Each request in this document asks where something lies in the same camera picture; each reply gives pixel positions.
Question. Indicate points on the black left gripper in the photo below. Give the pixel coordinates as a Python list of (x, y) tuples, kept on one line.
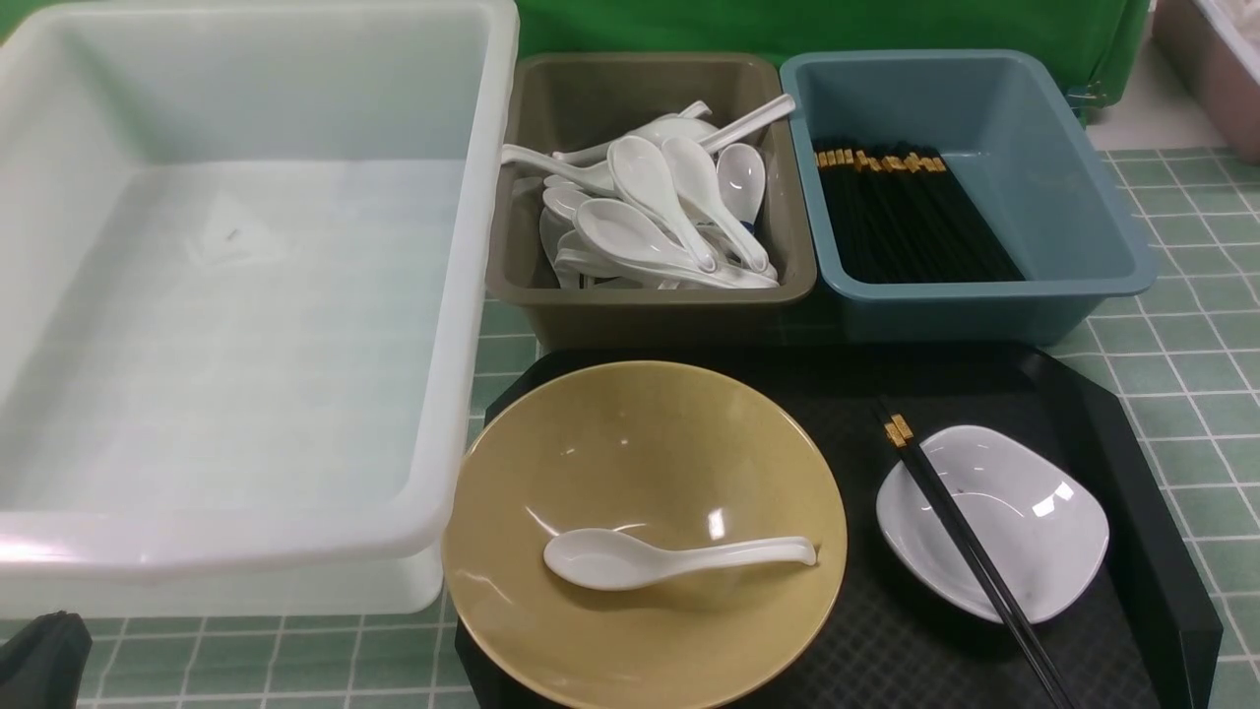
[(42, 666)]

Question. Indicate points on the white soup spoon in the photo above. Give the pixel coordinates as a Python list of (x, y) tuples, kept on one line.
[(612, 561)]

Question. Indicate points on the yellow noodle bowl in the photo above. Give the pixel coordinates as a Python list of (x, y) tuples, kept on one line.
[(678, 457)]

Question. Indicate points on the black chopstick gold tip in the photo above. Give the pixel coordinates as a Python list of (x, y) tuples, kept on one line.
[(975, 551)]

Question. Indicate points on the white square side dish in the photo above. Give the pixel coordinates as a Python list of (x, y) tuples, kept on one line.
[(1046, 534)]

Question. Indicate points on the large white plastic tub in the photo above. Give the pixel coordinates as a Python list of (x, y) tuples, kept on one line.
[(244, 253)]

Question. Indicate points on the white spoon in bin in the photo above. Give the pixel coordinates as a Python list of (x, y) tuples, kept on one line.
[(624, 235), (641, 176), (696, 180), (742, 182)]

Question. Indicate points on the brown plastic spoon bin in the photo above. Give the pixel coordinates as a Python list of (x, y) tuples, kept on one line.
[(563, 102)]

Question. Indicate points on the pile of black chopsticks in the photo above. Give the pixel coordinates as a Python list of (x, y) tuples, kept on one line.
[(900, 215)]

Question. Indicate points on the black serving tray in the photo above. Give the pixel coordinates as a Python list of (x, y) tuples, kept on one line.
[(1144, 635)]

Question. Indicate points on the blue plastic chopstick bin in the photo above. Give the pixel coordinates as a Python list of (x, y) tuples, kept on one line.
[(1005, 128)]

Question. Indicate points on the pink plastic bin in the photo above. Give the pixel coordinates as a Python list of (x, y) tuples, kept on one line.
[(1212, 47)]

